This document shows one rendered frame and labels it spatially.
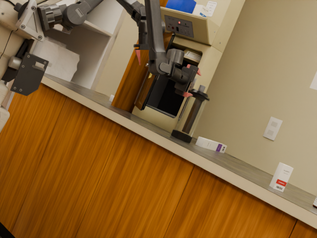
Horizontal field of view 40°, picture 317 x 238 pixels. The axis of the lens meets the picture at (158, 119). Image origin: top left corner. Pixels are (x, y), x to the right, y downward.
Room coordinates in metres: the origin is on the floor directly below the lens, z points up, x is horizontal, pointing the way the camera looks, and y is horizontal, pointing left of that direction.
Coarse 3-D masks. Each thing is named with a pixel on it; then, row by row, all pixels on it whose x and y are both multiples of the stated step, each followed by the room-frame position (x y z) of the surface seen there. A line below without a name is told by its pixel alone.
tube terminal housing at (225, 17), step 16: (224, 0) 2.18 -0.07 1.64; (240, 0) 2.21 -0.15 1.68; (224, 16) 2.16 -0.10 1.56; (224, 32) 2.19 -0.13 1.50; (192, 48) 2.22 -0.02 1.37; (208, 48) 2.16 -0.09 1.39; (224, 48) 2.23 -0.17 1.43; (208, 64) 2.18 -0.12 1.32; (208, 80) 2.22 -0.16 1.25; (144, 112) 2.30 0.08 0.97; (160, 112) 2.25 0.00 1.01
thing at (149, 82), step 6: (168, 36) 2.13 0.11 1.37; (168, 42) 2.05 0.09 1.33; (150, 78) 2.14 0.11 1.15; (144, 84) 2.28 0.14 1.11; (150, 84) 2.07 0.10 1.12; (144, 90) 2.18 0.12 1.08; (150, 90) 2.05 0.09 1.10; (138, 96) 2.31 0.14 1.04; (144, 96) 2.10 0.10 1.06; (138, 102) 2.22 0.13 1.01; (144, 102) 2.04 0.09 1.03; (138, 108) 2.14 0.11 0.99
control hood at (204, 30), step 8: (160, 8) 2.26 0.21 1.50; (168, 8) 2.23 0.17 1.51; (176, 16) 2.20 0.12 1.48; (184, 16) 2.16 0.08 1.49; (192, 16) 2.12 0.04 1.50; (200, 16) 2.10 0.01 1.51; (192, 24) 2.15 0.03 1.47; (200, 24) 2.11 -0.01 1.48; (208, 24) 2.09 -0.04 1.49; (168, 32) 2.31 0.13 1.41; (200, 32) 2.14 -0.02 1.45; (208, 32) 2.10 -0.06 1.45; (216, 32) 2.15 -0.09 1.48; (200, 40) 2.16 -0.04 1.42; (208, 40) 2.13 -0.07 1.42
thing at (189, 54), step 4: (188, 52) 2.26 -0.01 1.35; (192, 52) 2.25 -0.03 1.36; (196, 52) 2.25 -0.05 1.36; (184, 56) 2.26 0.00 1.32; (188, 56) 2.25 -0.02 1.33; (192, 56) 2.24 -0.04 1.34; (196, 56) 2.24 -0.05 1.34; (200, 56) 2.25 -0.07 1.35; (188, 60) 2.39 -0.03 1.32; (192, 60) 2.23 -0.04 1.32; (196, 60) 2.23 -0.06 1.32; (196, 64) 2.40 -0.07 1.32
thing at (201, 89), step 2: (200, 86) 2.03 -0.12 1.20; (202, 86) 2.03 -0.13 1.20; (204, 86) 2.03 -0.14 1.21; (200, 88) 2.03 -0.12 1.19; (202, 88) 2.03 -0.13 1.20; (204, 88) 2.03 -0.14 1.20; (192, 90) 2.02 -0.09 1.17; (194, 90) 2.01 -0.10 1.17; (196, 90) 2.01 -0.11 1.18; (198, 90) 2.01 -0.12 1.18; (200, 90) 2.03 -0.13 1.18; (202, 90) 2.03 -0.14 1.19; (196, 92) 2.00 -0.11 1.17; (198, 92) 2.00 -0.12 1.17; (200, 92) 2.00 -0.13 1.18; (202, 92) 2.01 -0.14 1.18; (202, 94) 2.00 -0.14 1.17; (204, 94) 2.01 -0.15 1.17; (206, 94) 2.02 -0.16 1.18; (206, 96) 2.01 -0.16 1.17
